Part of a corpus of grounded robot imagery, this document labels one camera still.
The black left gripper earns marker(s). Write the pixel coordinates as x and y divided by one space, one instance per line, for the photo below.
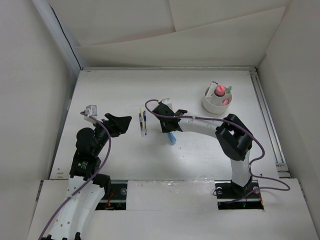
122 124

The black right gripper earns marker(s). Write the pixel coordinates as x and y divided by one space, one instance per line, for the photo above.
165 129

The blue correction tape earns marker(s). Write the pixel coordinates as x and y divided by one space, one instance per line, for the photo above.
171 138

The yellow highlighter pen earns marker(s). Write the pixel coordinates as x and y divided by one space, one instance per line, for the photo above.
141 111

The blue gel pen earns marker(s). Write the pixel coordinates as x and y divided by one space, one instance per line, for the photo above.
145 122

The red capped white marker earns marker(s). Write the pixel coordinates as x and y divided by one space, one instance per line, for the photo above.
211 87

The pink correction tape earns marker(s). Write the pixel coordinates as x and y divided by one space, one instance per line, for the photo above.
225 102

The blue capped white marker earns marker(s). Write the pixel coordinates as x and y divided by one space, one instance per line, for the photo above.
212 88

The green correction tape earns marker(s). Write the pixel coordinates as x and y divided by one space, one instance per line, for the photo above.
228 90

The purple gel pen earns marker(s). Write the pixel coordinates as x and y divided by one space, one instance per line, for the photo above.
141 124

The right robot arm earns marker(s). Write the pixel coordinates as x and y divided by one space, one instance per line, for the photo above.
232 135

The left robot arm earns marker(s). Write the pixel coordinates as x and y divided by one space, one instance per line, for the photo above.
86 185

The white round divided pen holder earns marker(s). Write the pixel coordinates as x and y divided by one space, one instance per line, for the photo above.
213 103

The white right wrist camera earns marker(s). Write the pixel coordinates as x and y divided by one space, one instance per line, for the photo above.
167 102

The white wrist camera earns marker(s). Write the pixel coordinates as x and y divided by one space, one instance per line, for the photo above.
167 102
90 110

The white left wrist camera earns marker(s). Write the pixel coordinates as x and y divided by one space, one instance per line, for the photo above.
90 110

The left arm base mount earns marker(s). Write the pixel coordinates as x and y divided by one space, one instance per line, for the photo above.
115 198

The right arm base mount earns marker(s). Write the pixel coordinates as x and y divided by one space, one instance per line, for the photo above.
226 192

